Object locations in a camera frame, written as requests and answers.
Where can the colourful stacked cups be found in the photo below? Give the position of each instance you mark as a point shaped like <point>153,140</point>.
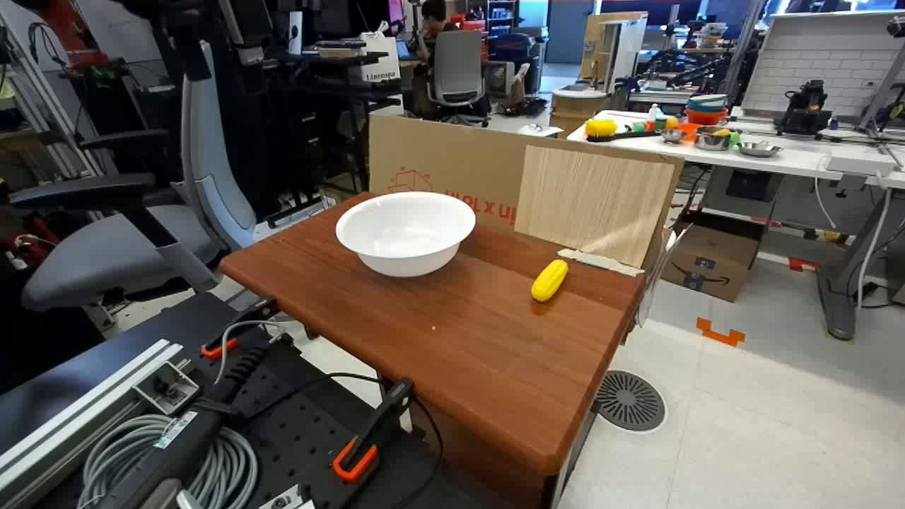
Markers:
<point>709,106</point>

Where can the black device on table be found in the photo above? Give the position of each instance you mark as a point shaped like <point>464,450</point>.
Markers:
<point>804,109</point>

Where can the black mounting plate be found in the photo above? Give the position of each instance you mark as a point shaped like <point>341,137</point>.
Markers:
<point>300,424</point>

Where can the orange floor tape marker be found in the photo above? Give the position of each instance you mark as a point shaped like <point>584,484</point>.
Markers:
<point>722,331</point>

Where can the small metal bowl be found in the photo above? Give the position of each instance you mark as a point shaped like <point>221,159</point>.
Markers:
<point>758,149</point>

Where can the brown cardboard panel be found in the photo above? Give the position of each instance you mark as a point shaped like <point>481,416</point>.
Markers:
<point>443,159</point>

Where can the grey mesh office chair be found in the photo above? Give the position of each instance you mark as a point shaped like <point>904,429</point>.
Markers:
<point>460,67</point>

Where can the brown wooden table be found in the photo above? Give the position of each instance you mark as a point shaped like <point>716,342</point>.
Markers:
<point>453,341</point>

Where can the yellow banana toy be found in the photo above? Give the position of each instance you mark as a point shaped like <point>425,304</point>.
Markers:
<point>549,280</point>

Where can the white pegboard panel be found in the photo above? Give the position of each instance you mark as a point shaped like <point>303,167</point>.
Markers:
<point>821,58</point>

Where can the square aluminium bracket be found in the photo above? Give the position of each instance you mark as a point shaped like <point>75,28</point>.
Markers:
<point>167,386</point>

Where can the light wooden panel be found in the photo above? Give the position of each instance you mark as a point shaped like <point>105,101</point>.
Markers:
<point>594,198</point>

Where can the black orange clamp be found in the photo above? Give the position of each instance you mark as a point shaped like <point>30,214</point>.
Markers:
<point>227,345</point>
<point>362,454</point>

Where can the white work table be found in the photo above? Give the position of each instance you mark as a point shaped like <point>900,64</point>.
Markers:
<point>781,156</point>

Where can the cardboard shipping box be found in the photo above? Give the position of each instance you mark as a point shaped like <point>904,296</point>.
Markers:
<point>709,258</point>

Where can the round floor drain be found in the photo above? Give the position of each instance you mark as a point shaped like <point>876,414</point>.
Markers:
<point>628,400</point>

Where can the aluminium rail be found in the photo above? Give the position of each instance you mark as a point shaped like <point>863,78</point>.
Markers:
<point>75,406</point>

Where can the white bowl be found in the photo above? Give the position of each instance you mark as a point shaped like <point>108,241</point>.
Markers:
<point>406,235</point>

